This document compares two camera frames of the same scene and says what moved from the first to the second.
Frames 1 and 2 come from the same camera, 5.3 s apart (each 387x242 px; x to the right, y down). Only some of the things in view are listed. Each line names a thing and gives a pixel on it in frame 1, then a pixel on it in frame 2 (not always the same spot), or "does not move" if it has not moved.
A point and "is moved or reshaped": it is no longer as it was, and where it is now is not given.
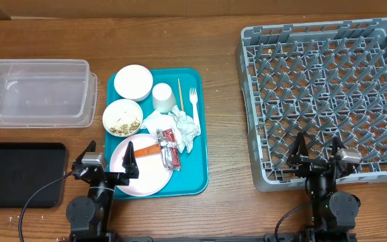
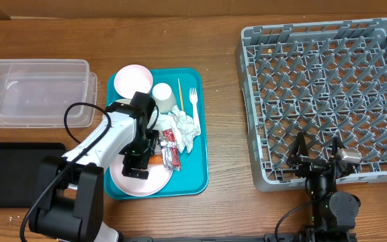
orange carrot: (149, 150) is moved or reshaped
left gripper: (130, 165) -> (132, 161)
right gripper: (312, 165) does not move
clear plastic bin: (41, 93) does not move
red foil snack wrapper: (169, 152) does not move
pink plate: (152, 177) does not move
